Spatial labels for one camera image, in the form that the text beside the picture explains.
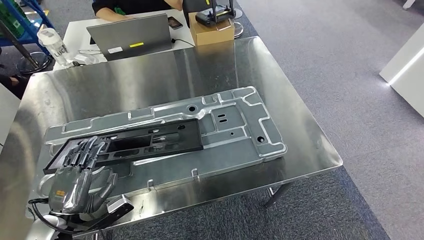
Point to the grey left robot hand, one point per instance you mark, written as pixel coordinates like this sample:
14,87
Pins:
71,188

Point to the black plastic frame part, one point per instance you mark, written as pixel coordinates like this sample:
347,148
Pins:
188,137

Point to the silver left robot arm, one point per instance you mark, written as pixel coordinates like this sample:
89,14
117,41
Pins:
43,230

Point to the stainless steel workbench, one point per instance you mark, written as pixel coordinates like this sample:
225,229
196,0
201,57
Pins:
232,66

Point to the white board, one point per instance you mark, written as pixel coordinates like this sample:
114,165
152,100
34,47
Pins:
6,116

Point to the white power adapter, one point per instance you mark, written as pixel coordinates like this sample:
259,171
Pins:
86,59

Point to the stool with round base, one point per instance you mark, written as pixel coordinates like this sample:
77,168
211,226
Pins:
33,63

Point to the blue metal rack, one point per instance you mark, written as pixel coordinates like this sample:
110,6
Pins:
20,41

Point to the stamped grey metal panel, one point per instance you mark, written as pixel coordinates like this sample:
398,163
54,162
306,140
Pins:
232,155

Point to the grey laptop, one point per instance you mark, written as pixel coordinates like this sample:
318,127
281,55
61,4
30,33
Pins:
132,33

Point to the green crate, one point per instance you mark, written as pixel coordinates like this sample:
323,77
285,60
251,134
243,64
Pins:
10,16

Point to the black smartphone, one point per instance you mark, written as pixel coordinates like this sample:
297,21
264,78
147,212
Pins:
175,23

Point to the brown cardboard box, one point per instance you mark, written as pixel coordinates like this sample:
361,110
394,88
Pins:
212,34

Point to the black handheld controller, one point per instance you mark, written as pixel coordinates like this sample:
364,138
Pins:
208,18

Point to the white counter with light strip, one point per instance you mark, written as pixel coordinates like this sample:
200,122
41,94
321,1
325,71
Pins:
410,79

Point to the white furniture piece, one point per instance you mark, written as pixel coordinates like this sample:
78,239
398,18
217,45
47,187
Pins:
408,3

